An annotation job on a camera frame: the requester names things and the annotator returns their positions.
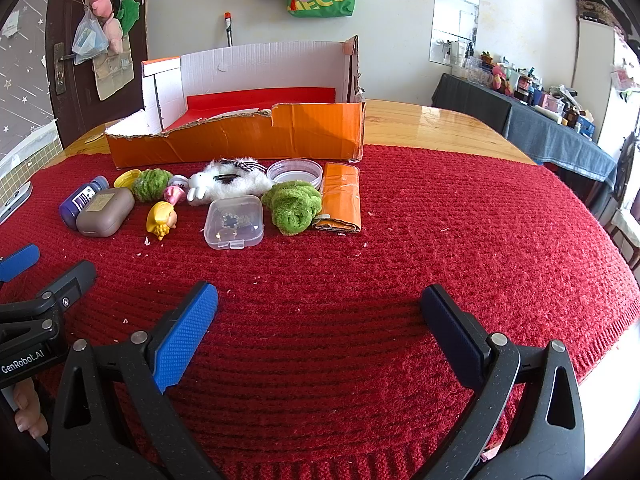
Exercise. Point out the large green fuzzy scrunchie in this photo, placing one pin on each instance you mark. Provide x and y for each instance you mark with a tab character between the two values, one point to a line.
292	207

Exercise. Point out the yellow lid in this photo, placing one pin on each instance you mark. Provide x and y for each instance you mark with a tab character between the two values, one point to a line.
125	179

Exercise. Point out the white paper note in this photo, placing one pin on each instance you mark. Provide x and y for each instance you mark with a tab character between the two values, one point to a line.
10	24

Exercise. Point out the dark wooden chair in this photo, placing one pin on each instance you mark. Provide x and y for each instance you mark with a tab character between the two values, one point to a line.
627	165

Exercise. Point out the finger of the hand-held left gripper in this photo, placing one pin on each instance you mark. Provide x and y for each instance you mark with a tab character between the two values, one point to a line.
20	261
75	280

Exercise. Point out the white plastic device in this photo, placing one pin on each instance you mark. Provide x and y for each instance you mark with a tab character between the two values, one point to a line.
15	202

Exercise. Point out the blue bottle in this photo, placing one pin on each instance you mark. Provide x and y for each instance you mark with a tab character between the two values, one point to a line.
80	200

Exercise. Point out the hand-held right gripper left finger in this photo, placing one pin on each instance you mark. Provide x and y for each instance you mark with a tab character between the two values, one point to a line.
185	335

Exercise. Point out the small green fuzzy scrunchie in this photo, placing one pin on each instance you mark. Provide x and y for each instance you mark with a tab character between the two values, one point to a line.
151	186

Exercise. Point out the small pink toy figure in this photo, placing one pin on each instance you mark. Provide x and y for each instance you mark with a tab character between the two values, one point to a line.
175	194

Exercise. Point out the clear plastic bag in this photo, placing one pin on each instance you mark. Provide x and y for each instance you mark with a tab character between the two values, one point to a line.
89	40

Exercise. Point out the clear round lid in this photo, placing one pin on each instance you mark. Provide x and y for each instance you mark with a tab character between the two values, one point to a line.
295	172

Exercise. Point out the pink plush toy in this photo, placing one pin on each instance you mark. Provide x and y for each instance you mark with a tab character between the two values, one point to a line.
102	2

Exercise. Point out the orange packet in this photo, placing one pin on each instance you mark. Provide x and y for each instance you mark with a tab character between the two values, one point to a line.
341	195

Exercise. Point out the side table with dark cloth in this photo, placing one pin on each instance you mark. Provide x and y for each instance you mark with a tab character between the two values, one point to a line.
540	130

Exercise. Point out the orange cardboard box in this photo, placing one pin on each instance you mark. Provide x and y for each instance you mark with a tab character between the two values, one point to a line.
250	135

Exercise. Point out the dark brown door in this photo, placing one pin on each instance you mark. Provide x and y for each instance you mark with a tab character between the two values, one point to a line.
65	110

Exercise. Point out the green plush toy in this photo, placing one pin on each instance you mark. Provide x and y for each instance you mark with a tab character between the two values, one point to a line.
130	12

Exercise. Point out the yellow-haired doll figure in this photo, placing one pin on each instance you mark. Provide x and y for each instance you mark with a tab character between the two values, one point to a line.
161	217

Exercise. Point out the row of bottles and jars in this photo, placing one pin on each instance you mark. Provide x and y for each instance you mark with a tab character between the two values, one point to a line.
525	87

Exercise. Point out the wall mirror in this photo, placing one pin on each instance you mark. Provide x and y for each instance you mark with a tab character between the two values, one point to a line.
455	10

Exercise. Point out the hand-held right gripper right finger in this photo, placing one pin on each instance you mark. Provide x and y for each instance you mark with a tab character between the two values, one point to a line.
452	332

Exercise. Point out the person's left hand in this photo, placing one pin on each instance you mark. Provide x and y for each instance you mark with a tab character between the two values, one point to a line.
32	415

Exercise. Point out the brown plastic case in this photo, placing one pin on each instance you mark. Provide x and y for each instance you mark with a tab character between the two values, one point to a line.
105	212

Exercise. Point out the clear square plastic box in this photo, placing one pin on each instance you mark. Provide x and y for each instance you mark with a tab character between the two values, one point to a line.
234	222

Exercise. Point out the white plush toy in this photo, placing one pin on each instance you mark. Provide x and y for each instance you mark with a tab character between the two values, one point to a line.
235	182

